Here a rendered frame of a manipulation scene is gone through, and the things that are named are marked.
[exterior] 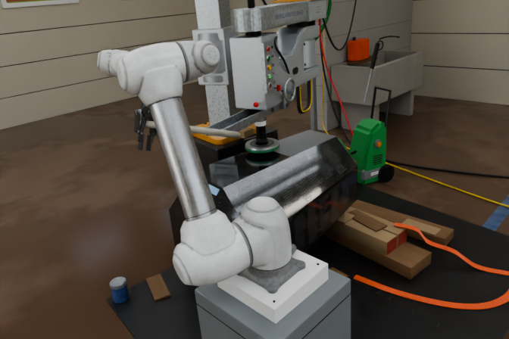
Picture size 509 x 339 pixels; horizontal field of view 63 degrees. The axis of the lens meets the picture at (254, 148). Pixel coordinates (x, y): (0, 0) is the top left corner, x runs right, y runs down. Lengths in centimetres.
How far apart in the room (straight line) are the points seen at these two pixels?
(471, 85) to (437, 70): 55
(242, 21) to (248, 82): 34
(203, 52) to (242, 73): 116
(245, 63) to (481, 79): 508
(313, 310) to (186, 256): 46
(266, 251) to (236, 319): 24
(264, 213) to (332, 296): 38
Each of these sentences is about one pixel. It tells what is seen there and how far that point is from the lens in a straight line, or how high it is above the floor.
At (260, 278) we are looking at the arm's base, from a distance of 146.
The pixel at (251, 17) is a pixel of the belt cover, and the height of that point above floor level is 165.
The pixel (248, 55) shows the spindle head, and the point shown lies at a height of 145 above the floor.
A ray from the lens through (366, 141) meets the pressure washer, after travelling 395.
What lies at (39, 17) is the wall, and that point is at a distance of 822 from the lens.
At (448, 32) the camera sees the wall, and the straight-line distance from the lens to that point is 712.
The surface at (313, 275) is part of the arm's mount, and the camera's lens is 149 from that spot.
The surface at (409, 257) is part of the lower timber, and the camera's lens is 295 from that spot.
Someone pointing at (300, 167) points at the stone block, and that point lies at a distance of 254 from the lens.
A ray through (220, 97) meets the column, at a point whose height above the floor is 104.
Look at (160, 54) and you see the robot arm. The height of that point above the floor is 162.
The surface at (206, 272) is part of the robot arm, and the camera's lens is 129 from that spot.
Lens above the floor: 177
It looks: 20 degrees down
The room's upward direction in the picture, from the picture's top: 5 degrees counter-clockwise
